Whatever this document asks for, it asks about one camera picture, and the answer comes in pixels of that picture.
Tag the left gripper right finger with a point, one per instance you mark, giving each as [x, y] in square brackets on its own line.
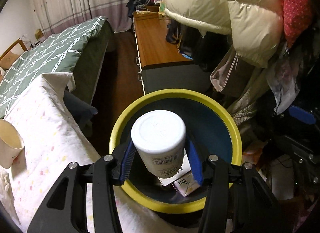
[233, 192]

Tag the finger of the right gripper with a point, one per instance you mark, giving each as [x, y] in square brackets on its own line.
[302, 115]

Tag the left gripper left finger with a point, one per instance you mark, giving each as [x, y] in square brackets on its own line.
[64, 207]

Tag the pink milk carton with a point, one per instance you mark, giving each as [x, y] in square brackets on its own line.
[186, 184]

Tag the white paper cup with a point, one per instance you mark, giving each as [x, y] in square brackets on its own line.
[11, 144]

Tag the white green bottle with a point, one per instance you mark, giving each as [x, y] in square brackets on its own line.
[159, 137]

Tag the white leaf print box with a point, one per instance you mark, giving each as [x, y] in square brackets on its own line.
[184, 169]

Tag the yellow rimmed blue trash bin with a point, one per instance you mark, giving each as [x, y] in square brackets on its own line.
[207, 122]

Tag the white dotted table cloth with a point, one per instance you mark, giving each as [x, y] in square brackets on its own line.
[52, 139]

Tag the beige hanging bag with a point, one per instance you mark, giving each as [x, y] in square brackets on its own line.
[231, 75]

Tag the red dotted garment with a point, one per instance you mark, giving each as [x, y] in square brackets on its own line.
[297, 16]

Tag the cream puffer jacket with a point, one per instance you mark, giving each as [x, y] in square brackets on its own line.
[256, 26]

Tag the right brown pillow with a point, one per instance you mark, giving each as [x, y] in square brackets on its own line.
[7, 61]

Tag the green checked duvet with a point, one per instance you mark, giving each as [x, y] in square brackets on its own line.
[79, 49]

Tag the wooden bed headboard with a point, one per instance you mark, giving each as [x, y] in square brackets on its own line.
[17, 47]

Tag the tissue box on far nightstand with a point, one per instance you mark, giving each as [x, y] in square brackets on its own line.
[39, 34]

